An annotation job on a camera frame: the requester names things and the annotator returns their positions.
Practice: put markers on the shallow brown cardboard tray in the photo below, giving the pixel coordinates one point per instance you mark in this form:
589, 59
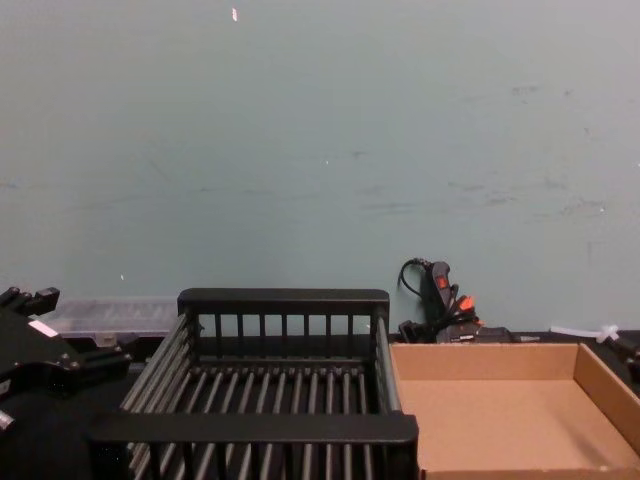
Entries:
500, 415

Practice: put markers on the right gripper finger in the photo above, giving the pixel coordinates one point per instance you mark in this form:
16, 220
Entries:
629, 347

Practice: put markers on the clear plastic case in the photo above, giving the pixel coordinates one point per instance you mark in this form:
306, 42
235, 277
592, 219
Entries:
115, 315

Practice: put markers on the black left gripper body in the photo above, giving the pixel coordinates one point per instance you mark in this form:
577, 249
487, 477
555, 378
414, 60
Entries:
30, 355

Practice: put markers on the black rack with steel bars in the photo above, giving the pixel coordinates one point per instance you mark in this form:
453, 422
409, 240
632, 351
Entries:
260, 430

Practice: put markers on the black table cloth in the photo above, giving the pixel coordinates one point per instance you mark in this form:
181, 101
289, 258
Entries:
60, 450

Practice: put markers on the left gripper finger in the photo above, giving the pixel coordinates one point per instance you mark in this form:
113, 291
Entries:
42, 300
100, 361

